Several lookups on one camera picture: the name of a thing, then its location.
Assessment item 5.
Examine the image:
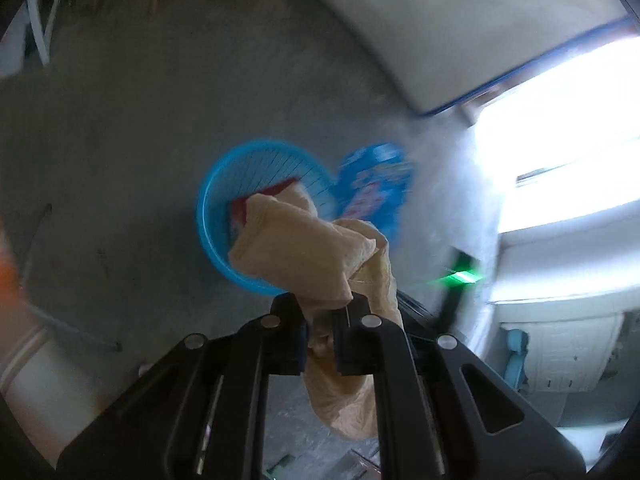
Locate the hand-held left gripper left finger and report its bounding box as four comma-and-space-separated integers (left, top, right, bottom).
57, 292, 311, 480

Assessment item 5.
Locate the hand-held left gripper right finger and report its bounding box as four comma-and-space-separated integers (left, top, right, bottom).
332, 295, 586, 480

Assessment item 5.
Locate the beige cloth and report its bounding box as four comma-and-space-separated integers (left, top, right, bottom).
229, 192, 405, 441

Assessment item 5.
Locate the red snack bag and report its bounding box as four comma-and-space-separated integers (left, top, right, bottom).
229, 177, 301, 246

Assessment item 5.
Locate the blue snack bag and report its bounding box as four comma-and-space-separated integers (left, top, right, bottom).
334, 142, 417, 249

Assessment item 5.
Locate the blue plastic wastebasket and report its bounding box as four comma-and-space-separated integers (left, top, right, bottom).
196, 140, 346, 297

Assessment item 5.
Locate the teal plastic object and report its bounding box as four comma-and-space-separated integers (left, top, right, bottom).
501, 327, 532, 392

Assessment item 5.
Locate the white appliance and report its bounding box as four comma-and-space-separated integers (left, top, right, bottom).
492, 310, 626, 397

